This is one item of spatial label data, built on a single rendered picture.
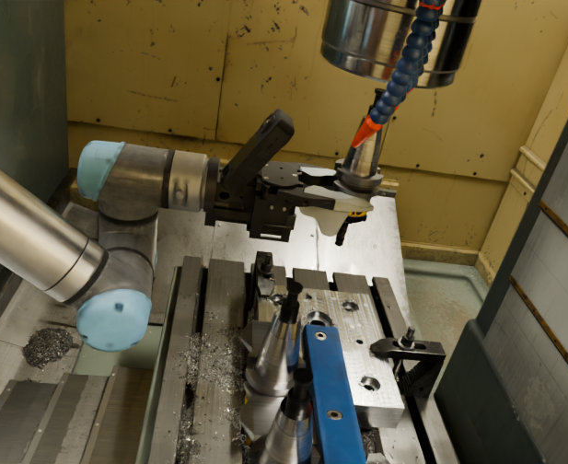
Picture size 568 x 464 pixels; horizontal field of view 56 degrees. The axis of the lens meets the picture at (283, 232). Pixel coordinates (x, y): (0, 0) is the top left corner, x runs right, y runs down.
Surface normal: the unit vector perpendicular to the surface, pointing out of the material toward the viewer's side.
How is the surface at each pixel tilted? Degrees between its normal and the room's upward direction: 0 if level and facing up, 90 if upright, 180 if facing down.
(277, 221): 90
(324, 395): 0
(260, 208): 90
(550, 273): 90
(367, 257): 24
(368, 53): 90
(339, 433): 0
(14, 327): 17
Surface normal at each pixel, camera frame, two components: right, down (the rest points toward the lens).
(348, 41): -0.72, 0.24
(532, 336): -0.98, -0.12
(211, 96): 0.06, 0.52
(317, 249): 0.18, -0.56
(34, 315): 0.46, -0.77
